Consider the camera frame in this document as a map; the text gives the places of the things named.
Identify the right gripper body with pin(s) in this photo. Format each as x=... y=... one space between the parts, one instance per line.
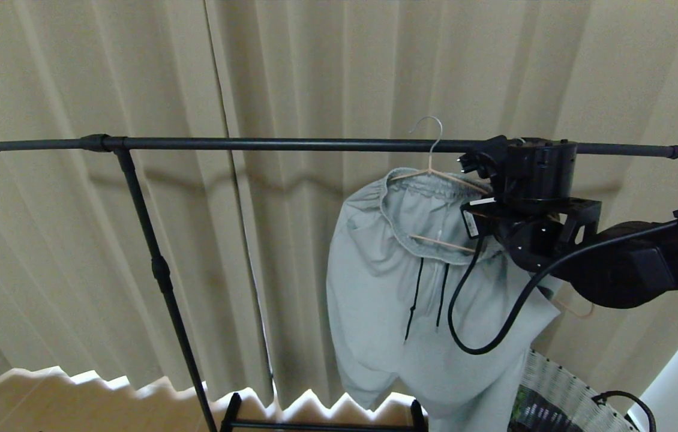
x=483 y=225

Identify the pink clothes hanger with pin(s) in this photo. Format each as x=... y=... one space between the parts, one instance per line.
x=433 y=150
x=579 y=313

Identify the pale grey shorts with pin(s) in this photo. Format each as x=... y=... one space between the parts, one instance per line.
x=375 y=300

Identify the white laundry basket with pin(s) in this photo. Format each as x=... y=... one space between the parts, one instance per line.
x=555 y=390

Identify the black clothes rack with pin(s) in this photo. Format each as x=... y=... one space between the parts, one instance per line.
x=255 y=144

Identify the beige curtain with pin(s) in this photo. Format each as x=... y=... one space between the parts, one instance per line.
x=105 y=72

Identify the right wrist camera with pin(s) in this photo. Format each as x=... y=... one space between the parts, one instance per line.
x=483 y=159

